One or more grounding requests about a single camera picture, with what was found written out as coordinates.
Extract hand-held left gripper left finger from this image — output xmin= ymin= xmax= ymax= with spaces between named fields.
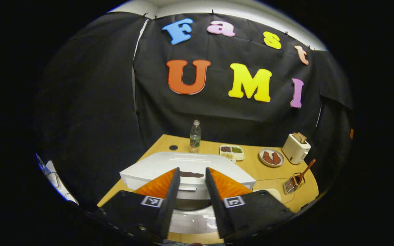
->
xmin=93 ymin=167 xmax=181 ymax=244

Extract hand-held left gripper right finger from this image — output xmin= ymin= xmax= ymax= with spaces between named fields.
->
xmin=205 ymin=167 xmax=295 ymax=240

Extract white rice cooker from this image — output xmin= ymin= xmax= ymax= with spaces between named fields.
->
xmin=119 ymin=152 xmax=257 ymax=235

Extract brown wooden spoon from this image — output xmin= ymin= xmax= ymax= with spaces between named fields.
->
xmin=294 ymin=159 xmax=316 ymax=185

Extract clear rice container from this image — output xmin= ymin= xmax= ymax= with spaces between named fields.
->
xmin=253 ymin=178 xmax=297 ymax=205

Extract white divided grain dish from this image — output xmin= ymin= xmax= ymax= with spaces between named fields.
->
xmin=220 ymin=145 xmax=245 ymax=161

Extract white toaster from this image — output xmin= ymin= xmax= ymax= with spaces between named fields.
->
xmin=282 ymin=134 xmax=311 ymax=165

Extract round white plate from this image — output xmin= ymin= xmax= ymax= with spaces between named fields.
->
xmin=259 ymin=148 xmax=285 ymax=167

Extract clear plastic water bottle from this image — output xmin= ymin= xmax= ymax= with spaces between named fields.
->
xmin=189 ymin=120 xmax=201 ymax=153

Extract white and blue packaging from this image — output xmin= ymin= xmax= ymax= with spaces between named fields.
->
xmin=36 ymin=153 xmax=79 ymax=205

